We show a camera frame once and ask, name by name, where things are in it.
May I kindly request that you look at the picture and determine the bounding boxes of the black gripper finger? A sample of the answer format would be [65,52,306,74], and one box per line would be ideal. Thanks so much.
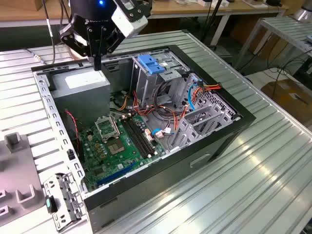
[59,24,98,71]
[97,28,125,71]

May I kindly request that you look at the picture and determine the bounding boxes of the blue data wire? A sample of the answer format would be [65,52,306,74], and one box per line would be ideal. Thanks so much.
[188,75,203,112]

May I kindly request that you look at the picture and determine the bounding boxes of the orange red power wire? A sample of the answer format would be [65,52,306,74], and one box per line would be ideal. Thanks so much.
[180,82,223,122]

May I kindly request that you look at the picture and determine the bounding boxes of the grey metal disk bay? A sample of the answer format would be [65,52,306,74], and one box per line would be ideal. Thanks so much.
[168,72,242,153]

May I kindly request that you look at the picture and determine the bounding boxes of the blue plastic drive latch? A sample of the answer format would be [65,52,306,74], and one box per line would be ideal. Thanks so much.
[137,55,167,76]

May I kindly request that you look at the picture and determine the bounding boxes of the small brown box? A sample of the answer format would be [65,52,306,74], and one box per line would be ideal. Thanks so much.
[34,0,70,12]

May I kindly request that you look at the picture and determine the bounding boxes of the grey power supply unit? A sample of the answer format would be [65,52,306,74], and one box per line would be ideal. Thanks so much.
[50,69,112,127]

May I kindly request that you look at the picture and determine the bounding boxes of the grey metal drive cage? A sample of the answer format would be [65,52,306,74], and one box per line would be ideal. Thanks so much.
[130,50,191,110]

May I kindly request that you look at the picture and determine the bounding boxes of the metal socket cover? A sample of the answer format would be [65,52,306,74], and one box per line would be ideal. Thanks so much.
[94,116,121,143]

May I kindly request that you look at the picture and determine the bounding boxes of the black case fan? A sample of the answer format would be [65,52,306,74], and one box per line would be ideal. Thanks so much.
[62,109,86,164]

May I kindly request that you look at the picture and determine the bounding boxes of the black RAM slot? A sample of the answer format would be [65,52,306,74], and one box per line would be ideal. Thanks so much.
[127,115,155,156]
[130,114,158,156]
[124,116,151,157]
[121,117,148,158]

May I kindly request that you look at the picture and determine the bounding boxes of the CPU socket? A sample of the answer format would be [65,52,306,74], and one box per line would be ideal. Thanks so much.
[105,138,127,157]

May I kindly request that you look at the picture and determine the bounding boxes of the black tripod stand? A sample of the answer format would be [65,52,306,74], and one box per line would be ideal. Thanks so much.
[200,0,224,48]

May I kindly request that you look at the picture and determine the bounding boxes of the green motherboard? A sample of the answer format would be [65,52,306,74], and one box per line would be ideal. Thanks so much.
[79,113,166,193]

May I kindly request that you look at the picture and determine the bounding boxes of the blue expansion slot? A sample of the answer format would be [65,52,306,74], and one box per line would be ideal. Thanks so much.
[97,162,137,187]

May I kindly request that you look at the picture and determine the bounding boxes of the grey parts rack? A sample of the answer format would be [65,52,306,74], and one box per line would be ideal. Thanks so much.
[0,131,47,227]

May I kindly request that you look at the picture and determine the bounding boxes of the black open PC case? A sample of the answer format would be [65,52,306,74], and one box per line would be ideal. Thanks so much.
[31,44,256,234]

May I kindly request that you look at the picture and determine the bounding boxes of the black latch teal button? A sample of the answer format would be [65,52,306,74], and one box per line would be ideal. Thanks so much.
[45,195,59,215]

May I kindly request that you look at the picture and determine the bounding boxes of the cardboard box with label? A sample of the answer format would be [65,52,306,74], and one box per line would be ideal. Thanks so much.
[260,79,312,125]

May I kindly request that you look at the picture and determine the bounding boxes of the black hanging cable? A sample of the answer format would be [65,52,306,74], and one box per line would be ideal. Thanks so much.
[58,0,72,32]

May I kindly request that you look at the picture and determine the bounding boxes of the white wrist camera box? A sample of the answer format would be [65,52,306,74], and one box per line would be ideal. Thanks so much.
[111,0,149,39]

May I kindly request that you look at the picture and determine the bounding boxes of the grey cable metal plug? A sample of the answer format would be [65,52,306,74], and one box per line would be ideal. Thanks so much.
[24,0,56,66]

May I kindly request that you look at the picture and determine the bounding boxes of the yellow orange wires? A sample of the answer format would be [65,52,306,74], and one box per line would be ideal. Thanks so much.
[118,91,131,112]

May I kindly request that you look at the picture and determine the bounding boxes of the black round wire loop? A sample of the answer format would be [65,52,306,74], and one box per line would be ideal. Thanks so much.
[154,80,176,117]

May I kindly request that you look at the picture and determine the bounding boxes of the orange red wire bundle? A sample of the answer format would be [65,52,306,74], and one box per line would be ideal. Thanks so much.
[130,90,182,134]

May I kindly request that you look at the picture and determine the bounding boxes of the red black twisted wire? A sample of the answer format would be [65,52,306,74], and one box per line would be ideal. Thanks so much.
[64,110,80,149]

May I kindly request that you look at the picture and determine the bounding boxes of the wooden desk white frame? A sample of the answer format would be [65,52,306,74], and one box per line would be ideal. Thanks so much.
[0,0,290,47]

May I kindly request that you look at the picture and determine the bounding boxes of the small blue wire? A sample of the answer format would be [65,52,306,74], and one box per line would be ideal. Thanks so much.
[151,128,175,139]

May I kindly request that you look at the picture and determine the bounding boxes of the metal slot bracket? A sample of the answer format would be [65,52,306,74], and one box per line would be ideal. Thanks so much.
[43,172,85,232]

